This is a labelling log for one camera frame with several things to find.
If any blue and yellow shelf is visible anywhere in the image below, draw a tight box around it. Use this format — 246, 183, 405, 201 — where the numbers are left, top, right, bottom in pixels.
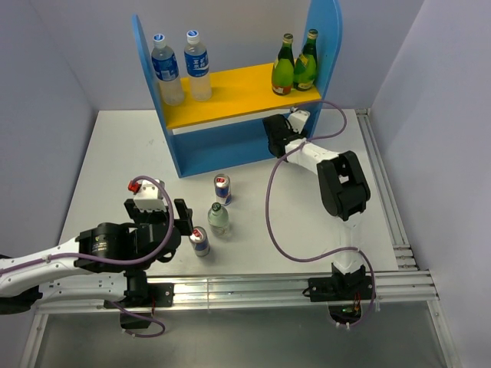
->
132, 1, 343, 177

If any Pocari Sweat bottle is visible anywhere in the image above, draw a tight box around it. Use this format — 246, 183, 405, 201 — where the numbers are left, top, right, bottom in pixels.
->
151, 33, 185, 106
184, 30, 213, 101

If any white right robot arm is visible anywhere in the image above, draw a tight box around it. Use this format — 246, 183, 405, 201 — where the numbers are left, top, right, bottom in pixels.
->
262, 110, 374, 304

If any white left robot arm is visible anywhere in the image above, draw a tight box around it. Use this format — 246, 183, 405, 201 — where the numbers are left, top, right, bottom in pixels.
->
1, 199, 193, 315

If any Red Bull can front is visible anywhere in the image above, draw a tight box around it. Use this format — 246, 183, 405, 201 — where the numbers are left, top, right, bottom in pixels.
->
189, 226, 210, 257

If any red bull can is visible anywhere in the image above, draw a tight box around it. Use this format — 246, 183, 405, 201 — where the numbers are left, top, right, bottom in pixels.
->
213, 173, 232, 205
189, 226, 210, 257

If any clear glass bottle left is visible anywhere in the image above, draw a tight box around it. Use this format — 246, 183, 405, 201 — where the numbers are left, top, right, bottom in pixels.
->
207, 202, 230, 236

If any Red Bull can rear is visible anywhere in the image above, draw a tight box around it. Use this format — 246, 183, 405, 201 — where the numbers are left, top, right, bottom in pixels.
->
213, 173, 232, 205

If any green glass bottle left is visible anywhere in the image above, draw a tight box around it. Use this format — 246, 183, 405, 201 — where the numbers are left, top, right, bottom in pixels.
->
272, 33, 295, 95

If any green glass bottle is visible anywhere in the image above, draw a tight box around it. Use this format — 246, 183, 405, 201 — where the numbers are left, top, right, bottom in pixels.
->
272, 33, 295, 95
293, 28, 318, 91

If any green glass bottle right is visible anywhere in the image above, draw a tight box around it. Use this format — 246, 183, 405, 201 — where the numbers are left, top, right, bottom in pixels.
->
293, 28, 318, 91

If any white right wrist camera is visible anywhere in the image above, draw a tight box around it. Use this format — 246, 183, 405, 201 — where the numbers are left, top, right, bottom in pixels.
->
287, 107, 310, 134

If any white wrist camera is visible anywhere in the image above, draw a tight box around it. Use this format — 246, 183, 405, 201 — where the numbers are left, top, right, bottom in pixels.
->
128, 180, 166, 212
287, 107, 310, 134

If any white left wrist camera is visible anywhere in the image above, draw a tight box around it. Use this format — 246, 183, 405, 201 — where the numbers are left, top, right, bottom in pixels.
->
128, 180, 166, 212

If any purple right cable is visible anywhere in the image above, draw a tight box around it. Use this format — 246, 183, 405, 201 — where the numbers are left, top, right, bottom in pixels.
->
266, 100, 376, 327

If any aluminium rail frame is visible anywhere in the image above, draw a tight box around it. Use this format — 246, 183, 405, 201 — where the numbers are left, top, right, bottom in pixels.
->
21, 109, 461, 367

